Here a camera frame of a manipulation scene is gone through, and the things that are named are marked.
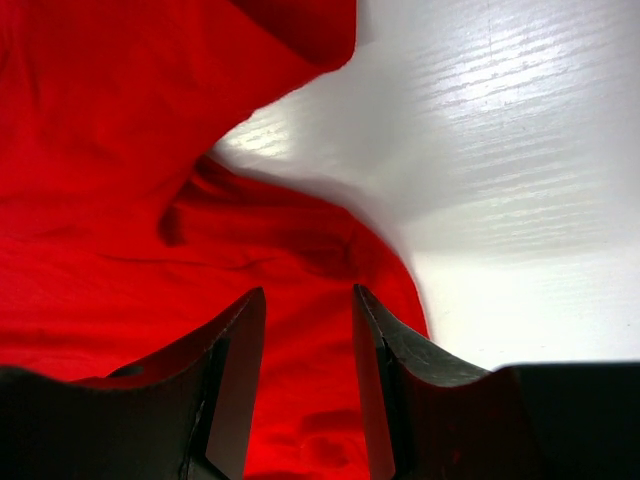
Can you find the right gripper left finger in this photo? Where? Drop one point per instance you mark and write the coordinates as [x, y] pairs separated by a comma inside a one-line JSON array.
[[182, 412]]

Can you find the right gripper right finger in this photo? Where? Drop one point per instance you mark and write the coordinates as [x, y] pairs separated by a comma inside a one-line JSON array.
[[428, 414]]

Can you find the red t shirt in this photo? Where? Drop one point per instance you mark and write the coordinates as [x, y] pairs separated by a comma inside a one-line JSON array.
[[119, 234]]

